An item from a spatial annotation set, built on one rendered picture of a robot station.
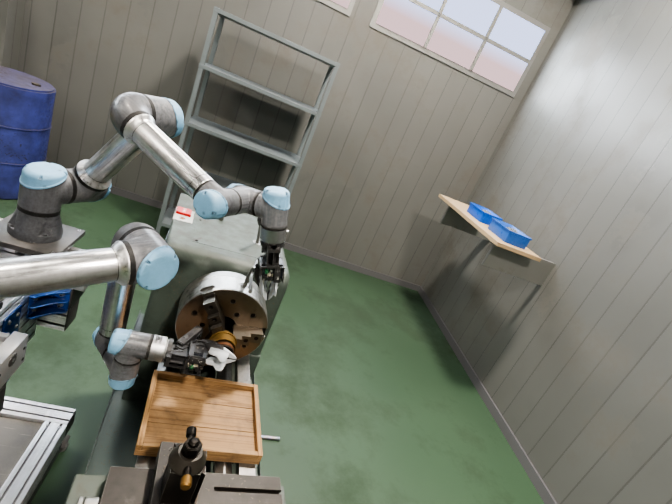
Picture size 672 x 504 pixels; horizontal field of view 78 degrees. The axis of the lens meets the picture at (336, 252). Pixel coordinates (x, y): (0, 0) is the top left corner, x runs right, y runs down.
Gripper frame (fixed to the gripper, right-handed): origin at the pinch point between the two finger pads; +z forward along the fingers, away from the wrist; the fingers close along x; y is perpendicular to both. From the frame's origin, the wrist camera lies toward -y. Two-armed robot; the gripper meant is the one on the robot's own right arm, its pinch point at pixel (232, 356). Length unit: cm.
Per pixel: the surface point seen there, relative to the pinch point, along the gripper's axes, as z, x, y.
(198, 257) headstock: -17.5, 15.3, -31.8
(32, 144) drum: -164, -56, -299
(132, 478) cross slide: -20.0, -11.2, 36.1
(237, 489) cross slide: 5.6, -11.9, 36.5
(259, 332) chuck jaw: 8.7, 2.6, -12.4
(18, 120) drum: -172, -36, -289
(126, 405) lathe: -27, -54, -27
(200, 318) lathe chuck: -11.7, 1.7, -14.8
